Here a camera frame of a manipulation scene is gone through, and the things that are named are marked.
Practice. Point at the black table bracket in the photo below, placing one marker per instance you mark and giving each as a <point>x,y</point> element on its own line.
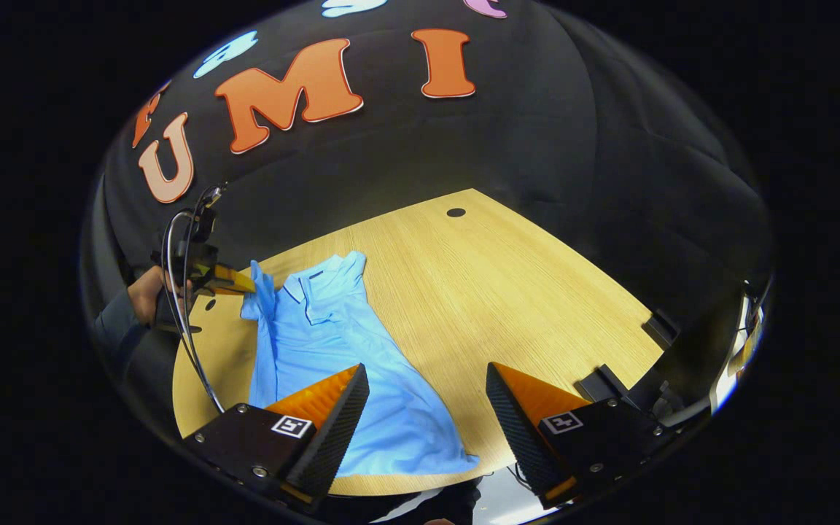
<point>662,329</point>
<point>602,383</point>

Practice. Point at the light blue T-shirt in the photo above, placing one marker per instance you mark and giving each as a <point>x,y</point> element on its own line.
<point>332,328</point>

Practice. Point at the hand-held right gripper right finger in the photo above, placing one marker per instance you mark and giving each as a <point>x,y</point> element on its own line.
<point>518,430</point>

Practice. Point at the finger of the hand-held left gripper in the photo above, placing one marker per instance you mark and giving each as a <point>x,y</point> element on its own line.
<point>227,279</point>

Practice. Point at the person's dark clothing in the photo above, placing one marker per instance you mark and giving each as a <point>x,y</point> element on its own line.
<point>420,503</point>

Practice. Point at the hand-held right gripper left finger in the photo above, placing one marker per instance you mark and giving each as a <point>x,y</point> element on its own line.
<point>332,437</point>

